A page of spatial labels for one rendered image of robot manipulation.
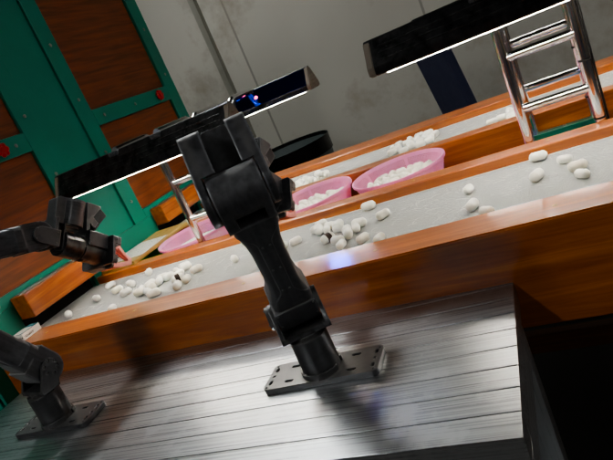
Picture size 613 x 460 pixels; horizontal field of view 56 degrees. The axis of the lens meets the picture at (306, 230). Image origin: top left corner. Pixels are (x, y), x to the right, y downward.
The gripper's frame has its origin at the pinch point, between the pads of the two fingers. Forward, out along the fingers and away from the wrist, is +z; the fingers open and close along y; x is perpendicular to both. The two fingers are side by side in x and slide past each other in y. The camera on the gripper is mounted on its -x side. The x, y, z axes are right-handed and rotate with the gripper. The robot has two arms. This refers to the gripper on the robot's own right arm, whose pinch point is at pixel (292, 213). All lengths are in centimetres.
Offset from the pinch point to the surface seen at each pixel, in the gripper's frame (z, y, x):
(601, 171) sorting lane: 16, -56, 1
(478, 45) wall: 214, -14, -171
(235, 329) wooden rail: 2.6, 17.0, 20.7
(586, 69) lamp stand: 27, -58, -26
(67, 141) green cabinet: 17, 95, -56
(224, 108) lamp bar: 0.8, 16.9, -31.3
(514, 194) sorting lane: 15.8, -40.4, 1.9
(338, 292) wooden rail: 0.5, -8.4, 18.0
